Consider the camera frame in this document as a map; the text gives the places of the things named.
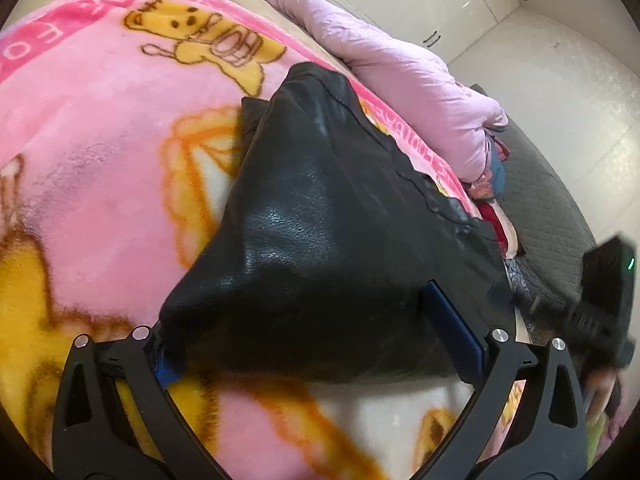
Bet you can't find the person's yellow-green clothing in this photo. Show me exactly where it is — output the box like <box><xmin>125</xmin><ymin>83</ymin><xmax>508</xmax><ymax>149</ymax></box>
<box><xmin>582</xmin><ymin>410</ymin><xmax>626</xmax><ymax>467</ymax></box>

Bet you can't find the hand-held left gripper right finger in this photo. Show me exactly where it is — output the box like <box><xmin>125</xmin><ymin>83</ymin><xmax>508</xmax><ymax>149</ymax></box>
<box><xmin>415</xmin><ymin>280</ymin><xmax>591</xmax><ymax>480</ymax></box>

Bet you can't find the person's right hand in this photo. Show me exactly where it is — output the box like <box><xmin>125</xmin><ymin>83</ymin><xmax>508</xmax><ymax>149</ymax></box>
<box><xmin>588</xmin><ymin>366</ymin><xmax>628</xmax><ymax>424</ymax></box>

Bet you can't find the lilac puffy jacket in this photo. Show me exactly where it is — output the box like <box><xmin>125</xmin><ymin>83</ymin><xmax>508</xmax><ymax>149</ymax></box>
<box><xmin>210</xmin><ymin>0</ymin><xmax>508</xmax><ymax>183</ymax></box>

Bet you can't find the black leather jacket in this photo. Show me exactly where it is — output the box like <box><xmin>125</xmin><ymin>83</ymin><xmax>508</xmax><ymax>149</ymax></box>
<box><xmin>159</xmin><ymin>61</ymin><xmax>518</xmax><ymax>386</ymax></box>

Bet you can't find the red cloth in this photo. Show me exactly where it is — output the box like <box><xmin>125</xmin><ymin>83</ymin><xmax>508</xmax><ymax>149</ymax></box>
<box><xmin>475</xmin><ymin>199</ymin><xmax>521</xmax><ymax>256</ymax></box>

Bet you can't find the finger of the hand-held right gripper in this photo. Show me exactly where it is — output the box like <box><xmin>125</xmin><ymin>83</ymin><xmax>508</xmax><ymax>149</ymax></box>
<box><xmin>515</xmin><ymin>293</ymin><xmax>569</xmax><ymax>329</ymax></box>

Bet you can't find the grey patterned cloth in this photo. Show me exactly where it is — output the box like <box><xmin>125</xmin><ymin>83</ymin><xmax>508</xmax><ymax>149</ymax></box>
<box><xmin>504</xmin><ymin>255</ymin><xmax>537</xmax><ymax>302</ymax></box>

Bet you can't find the blue floral pillow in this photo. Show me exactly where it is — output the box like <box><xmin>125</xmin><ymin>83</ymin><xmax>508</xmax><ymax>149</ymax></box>
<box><xmin>470</xmin><ymin>135</ymin><xmax>510</xmax><ymax>198</ymax></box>

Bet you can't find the grey quilted mattress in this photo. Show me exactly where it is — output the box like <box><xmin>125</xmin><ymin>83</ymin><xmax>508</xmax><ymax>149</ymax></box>
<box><xmin>470</xmin><ymin>82</ymin><xmax>598</xmax><ymax>311</ymax></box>

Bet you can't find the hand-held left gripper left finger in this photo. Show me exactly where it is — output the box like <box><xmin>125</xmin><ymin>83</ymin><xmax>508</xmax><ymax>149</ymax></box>
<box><xmin>50</xmin><ymin>325</ymin><xmax>226</xmax><ymax>480</ymax></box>

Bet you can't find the pink printed blanket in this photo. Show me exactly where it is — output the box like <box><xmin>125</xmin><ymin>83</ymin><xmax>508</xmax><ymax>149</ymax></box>
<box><xmin>0</xmin><ymin>0</ymin><xmax>591</xmax><ymax>480</ymax></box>

